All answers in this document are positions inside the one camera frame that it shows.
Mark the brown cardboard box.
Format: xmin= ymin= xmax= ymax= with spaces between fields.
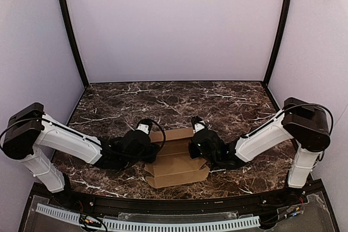
xmin=144 ymin=128 xmax=210 ymax=189

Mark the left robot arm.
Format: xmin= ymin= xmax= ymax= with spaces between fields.
xmin=1 ymin=103 xmax=164 ymax=193

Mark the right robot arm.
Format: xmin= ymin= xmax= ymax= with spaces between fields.
xmin=188 ymin=97 xmax=334 ymax=189

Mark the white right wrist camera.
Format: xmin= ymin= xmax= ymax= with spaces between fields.
xmin=191 ymin=116 xmax=208 ymax=134

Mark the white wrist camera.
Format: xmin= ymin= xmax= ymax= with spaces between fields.
xmin=136 ymin=118 xmax=153 ymax=135
xmin=191 ymin=116 xmax=208 ymax=134

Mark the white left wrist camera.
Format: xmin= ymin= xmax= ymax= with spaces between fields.
xmin=136 ymin=118 xmax=153 ymax=135

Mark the white slotted cable duct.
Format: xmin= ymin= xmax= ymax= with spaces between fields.
xmin=35 ymin=203 xmax=260 ymax=231

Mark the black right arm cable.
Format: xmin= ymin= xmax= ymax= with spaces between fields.
xmin=282 ymin=103 xmax=334 ymax=135

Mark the black front table rail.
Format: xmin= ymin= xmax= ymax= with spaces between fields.
xmin=30 ymin=183 xmax=308 ymax=216

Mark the black left frame post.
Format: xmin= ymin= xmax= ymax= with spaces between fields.
xmin=59 ymin=0 xmax=89 ymax=89

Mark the black frame post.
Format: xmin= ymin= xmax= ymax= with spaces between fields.
xmin=59 ymin=0 xmax=89 ymax=89
xmin=263 ymin=0 xmax=291 ymax=86

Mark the black right frame post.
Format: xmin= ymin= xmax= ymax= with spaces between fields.
xmin=263 ymin=0 xmax=291 ymax=86

